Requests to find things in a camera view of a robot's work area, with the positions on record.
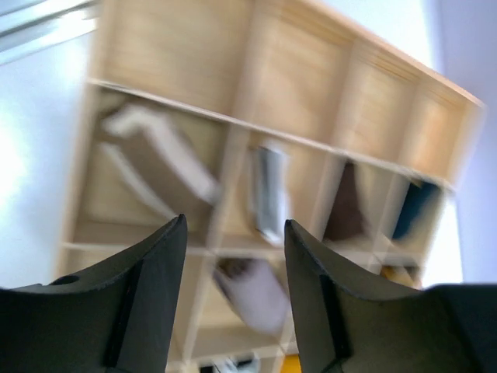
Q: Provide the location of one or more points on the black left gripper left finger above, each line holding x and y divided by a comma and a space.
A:
114, 316

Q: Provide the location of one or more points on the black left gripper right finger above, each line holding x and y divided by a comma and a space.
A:
347, 319

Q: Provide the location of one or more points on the brown striped sock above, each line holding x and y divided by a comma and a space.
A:
156, 161

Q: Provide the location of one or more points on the white black striped sock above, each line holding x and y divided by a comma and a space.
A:
268, 199

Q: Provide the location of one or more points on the mustard rolled sock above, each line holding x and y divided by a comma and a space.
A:
291, 364

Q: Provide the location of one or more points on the brown argyle rolled sock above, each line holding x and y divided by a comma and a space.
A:
407, 276

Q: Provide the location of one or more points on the beige grey rolled sock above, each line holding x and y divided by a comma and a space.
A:
254, 292

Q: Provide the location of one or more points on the dark brown rolled sock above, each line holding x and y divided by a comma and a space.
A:
346, 219

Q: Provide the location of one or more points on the white black rolled sock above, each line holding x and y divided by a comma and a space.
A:
242, 363

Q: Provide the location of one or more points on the dark navy rolled sock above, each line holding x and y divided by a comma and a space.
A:
416, 199

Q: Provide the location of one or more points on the wooden compartment tray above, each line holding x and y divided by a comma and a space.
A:
232, 74

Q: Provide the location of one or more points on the aluminium front rail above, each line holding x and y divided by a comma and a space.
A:
38, 25

